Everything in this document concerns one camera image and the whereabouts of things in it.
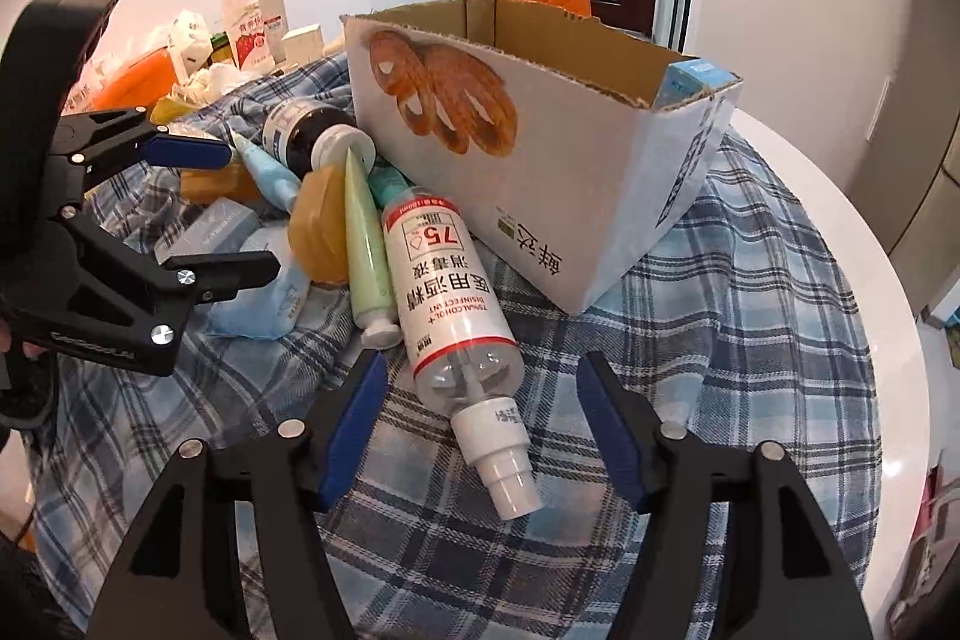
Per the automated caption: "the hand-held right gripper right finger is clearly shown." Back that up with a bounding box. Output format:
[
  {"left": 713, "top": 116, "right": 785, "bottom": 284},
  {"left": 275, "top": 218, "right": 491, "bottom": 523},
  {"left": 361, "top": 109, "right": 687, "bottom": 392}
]
[{"left": 576, "top": 351, "right": 875, "bottom": 640}]

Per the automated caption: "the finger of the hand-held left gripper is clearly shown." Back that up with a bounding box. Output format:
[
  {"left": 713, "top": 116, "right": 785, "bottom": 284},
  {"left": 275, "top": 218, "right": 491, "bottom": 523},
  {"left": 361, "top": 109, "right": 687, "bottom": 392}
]
[
  {"left": 13, "top": 208, "right": 281, "bottom": 380},
  {"left": 49, "top": 104, "right": 232, "bottom": 185}
]

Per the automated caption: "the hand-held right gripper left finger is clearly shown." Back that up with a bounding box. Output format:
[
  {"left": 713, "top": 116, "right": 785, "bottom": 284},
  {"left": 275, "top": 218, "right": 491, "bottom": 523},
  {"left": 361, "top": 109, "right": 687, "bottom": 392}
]
[{"left": 97, "top": 351, "right": 391, "bottom": 640}]

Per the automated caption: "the clear red-label spray bottle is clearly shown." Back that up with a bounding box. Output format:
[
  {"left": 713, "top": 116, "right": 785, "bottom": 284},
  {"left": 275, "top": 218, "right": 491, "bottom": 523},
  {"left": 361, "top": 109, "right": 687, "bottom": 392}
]
[{"left": 381, "top": 184, "right": 543, "bottom": 522}]

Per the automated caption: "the printed cardboard box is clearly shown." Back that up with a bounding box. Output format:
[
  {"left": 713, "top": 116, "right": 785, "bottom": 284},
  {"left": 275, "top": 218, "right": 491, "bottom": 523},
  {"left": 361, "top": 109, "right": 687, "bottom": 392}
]
[{"left": 341, "top": 0, "right": 745, "bottom": 316}]

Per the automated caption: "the light blue mask packet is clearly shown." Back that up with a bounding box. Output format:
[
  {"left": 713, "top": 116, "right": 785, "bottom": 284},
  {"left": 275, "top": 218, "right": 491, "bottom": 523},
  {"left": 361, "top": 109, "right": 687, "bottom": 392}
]
[{"left": 205, "top": 231, "right": 313, "bottom": 339}]

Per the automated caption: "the small amber soap bar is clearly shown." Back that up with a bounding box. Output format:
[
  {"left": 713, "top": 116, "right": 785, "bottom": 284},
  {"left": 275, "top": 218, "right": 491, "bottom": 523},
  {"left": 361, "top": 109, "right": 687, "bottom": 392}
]
[{"left": 180, "top": 163, "right": 260, "bottom": 207}]

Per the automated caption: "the grey-blue flat box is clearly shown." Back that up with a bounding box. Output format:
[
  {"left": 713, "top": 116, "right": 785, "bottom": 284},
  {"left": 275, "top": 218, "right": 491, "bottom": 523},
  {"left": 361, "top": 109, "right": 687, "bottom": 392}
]
[{"left": 154, "top": 197, "right": 264, "bottom": 267}]

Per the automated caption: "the light blue tube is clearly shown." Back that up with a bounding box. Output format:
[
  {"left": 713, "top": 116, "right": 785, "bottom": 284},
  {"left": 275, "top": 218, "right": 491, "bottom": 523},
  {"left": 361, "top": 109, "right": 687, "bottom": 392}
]
[{"left": 229, "top": 130, "right": 302, "bottom": 214}]

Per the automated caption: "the orange plastic bag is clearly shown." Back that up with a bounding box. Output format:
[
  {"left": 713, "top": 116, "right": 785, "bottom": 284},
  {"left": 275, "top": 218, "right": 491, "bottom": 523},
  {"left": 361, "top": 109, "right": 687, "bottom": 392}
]
[{"left": 88, "top": 46, "right": 182, "bottom": 114}]

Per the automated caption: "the dark bottle white cap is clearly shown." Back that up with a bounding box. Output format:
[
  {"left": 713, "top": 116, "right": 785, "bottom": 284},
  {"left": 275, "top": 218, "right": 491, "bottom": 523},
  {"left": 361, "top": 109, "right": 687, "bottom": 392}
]
[{"left": 262, "top": 98, "right": 374, "bottom": 177}]

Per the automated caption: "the large amber soap bar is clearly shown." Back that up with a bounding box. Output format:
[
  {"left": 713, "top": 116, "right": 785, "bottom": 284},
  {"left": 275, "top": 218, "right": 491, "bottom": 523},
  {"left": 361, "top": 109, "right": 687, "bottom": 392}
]
[{"left": 289, "top": 169, "right": 353, "bottom": 287}]

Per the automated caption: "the strawberry milk bottle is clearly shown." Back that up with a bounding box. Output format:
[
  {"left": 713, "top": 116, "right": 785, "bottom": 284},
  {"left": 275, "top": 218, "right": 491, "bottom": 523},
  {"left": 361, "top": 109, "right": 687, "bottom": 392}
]
[{"left": 221, "top": 0, "right": 277, "bottom": 73}]

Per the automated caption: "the pale green tube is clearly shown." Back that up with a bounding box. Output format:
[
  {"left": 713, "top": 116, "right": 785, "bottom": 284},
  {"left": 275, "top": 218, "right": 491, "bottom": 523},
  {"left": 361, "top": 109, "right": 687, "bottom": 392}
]
[{"left": 343, "top": 149, "right": 403, "bottom": 351}]

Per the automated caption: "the blue plaid blanket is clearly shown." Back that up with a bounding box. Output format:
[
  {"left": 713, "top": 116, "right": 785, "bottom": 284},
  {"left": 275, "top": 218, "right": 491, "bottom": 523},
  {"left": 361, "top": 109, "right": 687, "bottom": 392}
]
[{"left": 30, "top": 51, "right": 880, "bottom": 640}]

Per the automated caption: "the small white box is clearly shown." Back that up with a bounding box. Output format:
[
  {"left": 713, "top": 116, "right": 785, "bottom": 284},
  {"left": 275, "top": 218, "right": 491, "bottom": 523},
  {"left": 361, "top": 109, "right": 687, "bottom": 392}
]
[{"left": 283, "top": 25, "right": 325, "bottom": 64}]

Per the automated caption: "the teal tube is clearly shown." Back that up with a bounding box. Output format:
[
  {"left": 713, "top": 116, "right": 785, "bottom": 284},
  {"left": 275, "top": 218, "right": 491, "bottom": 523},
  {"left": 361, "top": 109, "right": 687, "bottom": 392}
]
[{"left": 367, "top": 156, "right": 414, "bottom": 211}]

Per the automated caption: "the pink patterned bag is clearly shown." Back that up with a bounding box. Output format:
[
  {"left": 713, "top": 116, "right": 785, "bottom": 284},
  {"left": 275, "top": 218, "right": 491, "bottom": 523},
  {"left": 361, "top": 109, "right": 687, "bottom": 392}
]
[{"left": 885, "top": 451, "right": 960, "bottom": 640}]

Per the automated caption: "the blue carton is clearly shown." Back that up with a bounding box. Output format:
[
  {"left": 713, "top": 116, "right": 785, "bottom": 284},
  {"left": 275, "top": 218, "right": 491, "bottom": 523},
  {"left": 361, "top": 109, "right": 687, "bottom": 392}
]
[{"left": 651, "top": 56, "right": 744, "bottom": 111}]

